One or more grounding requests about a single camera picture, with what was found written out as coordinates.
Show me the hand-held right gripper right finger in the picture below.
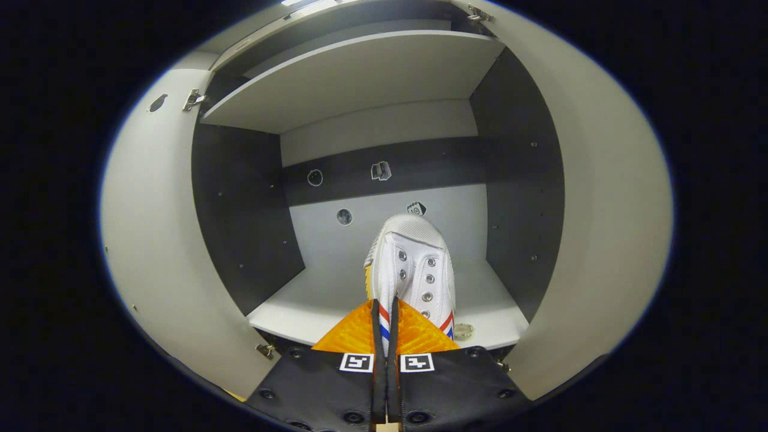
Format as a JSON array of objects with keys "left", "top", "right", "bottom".
[{"left": 387, "top": 295, "right": 532, "bottom": 432}]

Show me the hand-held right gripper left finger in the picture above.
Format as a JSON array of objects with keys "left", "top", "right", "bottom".
[{"left": 245, "top": 299, "right": 388, "bottom": 432}]

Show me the white striped shoe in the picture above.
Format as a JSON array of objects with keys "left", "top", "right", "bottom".
[{"left": 363, "top": 213, "right": 457, "bottom": 358}]

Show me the grey shoe cabinet door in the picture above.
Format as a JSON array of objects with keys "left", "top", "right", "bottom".
[
  {"left": 99, "top": 51, "right": 280, "bottom": 400},
  {"left": 450, "top": 0, "right": 674, "bottom": 401}
]

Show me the grey shoe cabinet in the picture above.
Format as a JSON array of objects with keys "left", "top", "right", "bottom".
[{"left": 191, "top": 0, "right": 566, "bottom": 361}]

